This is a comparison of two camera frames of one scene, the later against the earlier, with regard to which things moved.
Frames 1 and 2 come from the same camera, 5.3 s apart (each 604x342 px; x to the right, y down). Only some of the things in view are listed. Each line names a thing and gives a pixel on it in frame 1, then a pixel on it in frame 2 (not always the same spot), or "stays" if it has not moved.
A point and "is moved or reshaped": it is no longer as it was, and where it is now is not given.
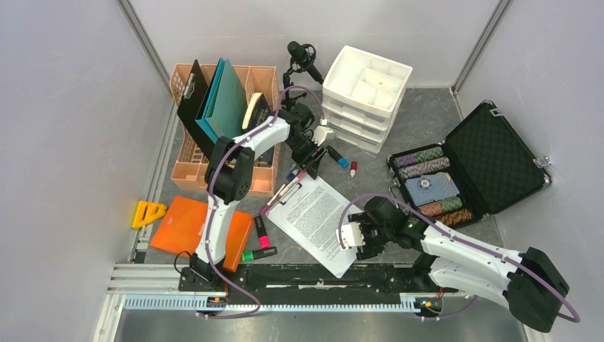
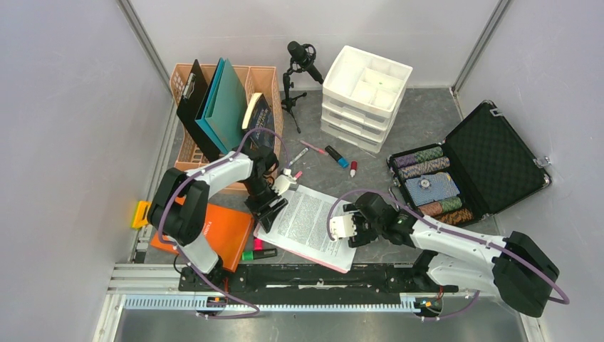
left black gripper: x=309 y=164 to x=265 y=214
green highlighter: x=252 y=255 stays
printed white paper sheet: x=310 y=218 is moved or reshaped
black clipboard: x=193 y=97 stays
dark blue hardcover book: x=258 y=112 stays
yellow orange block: x=146 y=211 stays
